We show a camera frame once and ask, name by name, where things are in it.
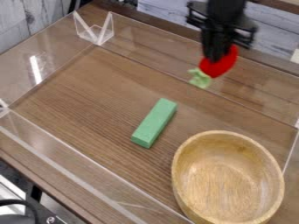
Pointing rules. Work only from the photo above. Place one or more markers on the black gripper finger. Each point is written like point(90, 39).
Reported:
point(226, 39)
point(209, 44)

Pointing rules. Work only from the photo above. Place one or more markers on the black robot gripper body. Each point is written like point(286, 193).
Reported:
point(224, 13)

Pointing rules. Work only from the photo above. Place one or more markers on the red plush strawberry toy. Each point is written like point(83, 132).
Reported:
point(212, 70)

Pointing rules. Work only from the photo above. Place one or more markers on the green rectangular block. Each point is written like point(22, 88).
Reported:
point(154, 123)

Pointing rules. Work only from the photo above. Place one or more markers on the wooden bowl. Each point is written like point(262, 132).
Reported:
point(228, 181)

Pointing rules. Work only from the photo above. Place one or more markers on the clear acrylic enclosure wall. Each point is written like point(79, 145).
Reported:
point(81, 83)

